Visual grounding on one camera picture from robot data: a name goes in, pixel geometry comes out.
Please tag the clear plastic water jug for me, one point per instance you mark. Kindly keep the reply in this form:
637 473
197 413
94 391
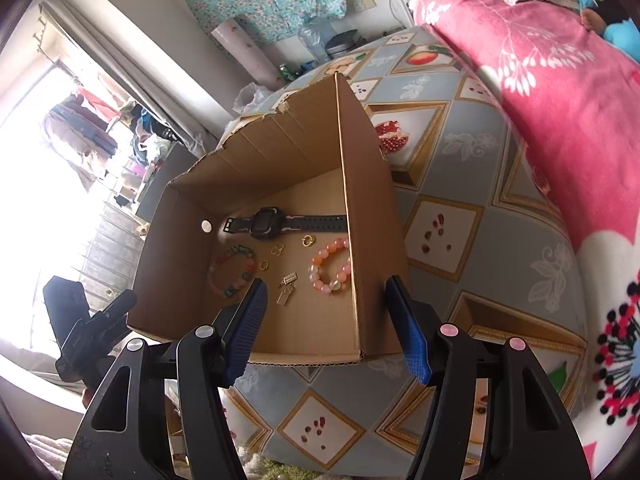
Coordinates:
315 34

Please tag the pink floral blanket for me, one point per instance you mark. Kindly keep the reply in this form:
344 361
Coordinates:
574 99

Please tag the black wrist watch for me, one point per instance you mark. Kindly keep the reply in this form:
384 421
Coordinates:
271 222

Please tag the green drink can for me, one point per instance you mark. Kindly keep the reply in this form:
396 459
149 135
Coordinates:
286 73

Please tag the left hand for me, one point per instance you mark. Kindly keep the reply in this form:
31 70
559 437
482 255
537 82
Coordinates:
87 396

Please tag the white plastic bag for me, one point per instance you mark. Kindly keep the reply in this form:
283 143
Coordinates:
249 97

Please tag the grey rice cooker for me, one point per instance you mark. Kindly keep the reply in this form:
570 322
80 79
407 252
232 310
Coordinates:
343 43

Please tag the hanging clothes rack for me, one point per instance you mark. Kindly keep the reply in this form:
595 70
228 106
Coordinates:
79 130

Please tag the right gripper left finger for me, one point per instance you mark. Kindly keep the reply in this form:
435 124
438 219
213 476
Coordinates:
208 360

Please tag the brown cardboard box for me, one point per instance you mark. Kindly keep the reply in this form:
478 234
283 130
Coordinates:
301 199

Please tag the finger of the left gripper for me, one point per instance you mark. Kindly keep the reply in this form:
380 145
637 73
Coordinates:
118 308

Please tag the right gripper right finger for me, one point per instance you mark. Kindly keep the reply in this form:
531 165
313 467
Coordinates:
440 356

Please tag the fruit pattern tablecloth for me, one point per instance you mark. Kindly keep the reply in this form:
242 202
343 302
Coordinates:
484 248

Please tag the baby in blue clothes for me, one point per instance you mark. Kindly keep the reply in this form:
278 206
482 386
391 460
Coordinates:
609 20

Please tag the grey curtain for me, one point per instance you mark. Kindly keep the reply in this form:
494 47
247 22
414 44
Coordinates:
195 137

